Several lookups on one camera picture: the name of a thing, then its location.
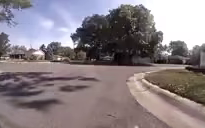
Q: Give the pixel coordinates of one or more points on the grass verge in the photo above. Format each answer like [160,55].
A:
[186,83]

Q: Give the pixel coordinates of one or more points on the group of distant trees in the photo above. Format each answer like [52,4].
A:
[58,50]

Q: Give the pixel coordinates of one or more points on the distant tree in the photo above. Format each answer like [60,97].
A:
[178,47]

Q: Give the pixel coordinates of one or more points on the grey asphalt road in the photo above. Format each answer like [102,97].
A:
[90,96]

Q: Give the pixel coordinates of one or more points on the low dark house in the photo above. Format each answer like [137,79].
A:
[178,59]

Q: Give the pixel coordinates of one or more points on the dark hedge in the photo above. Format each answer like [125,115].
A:
[200,69]

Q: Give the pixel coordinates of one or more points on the low house with pale gable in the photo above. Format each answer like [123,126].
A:
[30,54]

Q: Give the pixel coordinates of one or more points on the pale concrete kerb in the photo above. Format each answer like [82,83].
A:
[156,100]

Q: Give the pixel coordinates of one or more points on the large dark tree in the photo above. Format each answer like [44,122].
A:
[123,33]

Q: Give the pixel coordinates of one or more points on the parked vehicle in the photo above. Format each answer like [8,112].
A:
[57,58]

